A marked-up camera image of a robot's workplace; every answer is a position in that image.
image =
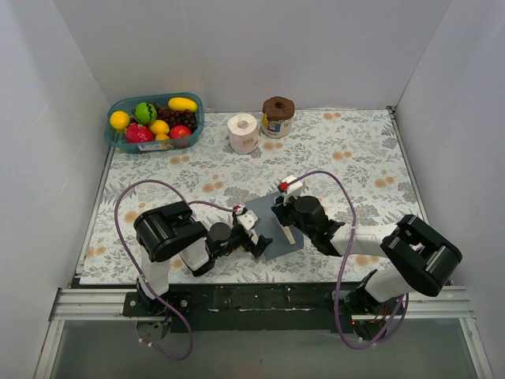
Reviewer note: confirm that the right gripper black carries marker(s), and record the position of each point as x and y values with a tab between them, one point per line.
284	208

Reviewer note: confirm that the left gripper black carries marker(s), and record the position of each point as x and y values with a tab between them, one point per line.
250	241

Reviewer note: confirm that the grey envelope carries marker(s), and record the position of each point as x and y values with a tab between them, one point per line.
269	227

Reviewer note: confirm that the cream letter paper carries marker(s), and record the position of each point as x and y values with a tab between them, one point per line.
289	235

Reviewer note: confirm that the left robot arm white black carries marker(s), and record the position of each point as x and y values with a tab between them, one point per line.
171	230

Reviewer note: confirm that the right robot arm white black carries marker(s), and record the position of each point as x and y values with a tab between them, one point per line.
422	259

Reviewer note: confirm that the floral table mat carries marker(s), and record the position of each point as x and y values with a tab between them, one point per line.
352	162

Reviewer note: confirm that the brown toilet paper roll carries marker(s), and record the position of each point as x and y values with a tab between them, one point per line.
278	116

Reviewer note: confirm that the white toilet paper roll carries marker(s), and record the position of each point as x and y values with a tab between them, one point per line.
243	133

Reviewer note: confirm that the red apple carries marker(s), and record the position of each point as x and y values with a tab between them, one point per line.
180	131

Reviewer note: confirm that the dark purple grapes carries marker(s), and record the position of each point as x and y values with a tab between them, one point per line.
174	118

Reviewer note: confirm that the small yellow fruit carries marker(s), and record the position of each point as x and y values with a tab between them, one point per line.
162	137

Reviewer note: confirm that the yellow lemon centre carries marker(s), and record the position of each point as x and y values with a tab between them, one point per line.
159	127

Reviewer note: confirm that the yellow lemon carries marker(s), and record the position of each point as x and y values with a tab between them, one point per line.
119	120
159	127

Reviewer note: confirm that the yellow mango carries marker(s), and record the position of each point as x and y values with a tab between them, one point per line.
182	104

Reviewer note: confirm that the pink dragon fruit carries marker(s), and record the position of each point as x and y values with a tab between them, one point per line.
138	133

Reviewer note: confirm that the green watermelon ball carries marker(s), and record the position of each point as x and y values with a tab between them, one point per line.
145	113

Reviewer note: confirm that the teal plastic fruit basket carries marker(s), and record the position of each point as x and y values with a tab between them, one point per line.
117	140

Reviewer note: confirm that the yellow lemon left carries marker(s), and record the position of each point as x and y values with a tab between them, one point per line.
119	120

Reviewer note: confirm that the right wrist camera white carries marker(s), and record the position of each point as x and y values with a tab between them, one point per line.
291	188

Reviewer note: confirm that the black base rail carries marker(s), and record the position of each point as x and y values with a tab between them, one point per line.
254	307

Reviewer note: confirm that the aluminium frame rail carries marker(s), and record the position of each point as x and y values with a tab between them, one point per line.
108	304

